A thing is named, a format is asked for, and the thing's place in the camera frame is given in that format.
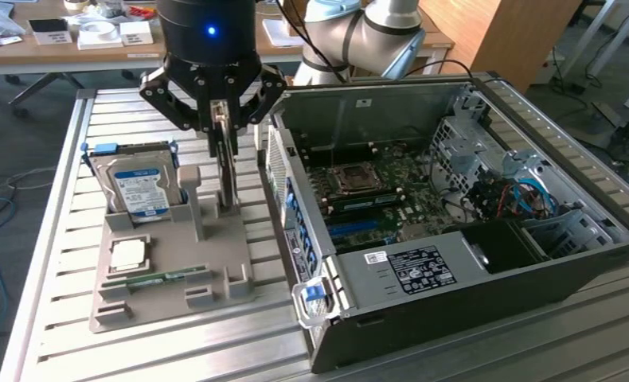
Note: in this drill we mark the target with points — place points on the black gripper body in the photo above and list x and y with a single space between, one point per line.
208 40

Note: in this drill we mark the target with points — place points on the black Nvidia graphics card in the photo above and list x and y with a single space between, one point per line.
227 179

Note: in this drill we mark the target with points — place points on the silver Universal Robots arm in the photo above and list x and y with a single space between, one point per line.
357 32

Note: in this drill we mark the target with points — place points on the white paper stack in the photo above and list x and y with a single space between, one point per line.
279 36

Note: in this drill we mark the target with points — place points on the white labelled box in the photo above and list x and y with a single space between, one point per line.
135 33

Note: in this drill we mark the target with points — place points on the red small parts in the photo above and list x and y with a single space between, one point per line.
142 12

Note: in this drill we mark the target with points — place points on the flat white box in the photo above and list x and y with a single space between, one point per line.
99 44

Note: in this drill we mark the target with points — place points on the white tape roll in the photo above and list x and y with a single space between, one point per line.
98 30

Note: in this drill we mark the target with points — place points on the hard disk with blue carrier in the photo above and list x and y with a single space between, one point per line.
136 187

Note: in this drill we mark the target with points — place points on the beige tape roll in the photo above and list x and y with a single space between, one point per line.
75 5

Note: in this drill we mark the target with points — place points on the white box black top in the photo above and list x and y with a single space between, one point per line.
48 30

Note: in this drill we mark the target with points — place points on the metal CPU socket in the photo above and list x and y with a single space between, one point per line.
355 179

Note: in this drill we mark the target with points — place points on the white label card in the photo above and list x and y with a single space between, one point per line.
2 41

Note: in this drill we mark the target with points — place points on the blue expansion slot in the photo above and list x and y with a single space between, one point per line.
357 228

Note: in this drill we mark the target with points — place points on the green Dell motherboard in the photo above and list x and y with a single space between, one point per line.
421 199

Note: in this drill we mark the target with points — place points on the grey printed parts rack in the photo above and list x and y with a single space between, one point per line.
182 254

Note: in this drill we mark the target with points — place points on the silver CPU chip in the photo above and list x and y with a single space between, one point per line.
128 254

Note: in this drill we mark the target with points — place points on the perforated metal drive cage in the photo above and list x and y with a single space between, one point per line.
469 159

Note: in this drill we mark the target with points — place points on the green RAM stick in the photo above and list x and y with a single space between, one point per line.
166 275

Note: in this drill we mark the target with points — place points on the wooden cabinet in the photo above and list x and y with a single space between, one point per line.
505 40

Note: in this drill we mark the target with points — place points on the grey power supply unit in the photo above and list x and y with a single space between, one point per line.
357 278

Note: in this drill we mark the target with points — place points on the blue case release latch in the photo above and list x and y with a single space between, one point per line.
311 295

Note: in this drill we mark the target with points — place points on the black plastic fan shroud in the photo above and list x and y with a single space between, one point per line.
500 246

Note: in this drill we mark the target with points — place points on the open black PC case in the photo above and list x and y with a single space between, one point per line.
453 318

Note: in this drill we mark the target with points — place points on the empty metal disk bay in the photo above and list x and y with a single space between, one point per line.
574 235

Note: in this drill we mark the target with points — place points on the wooden desk white frame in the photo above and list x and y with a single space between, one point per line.
27 53

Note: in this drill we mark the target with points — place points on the white desk leg frame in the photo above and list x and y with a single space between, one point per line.
609 24

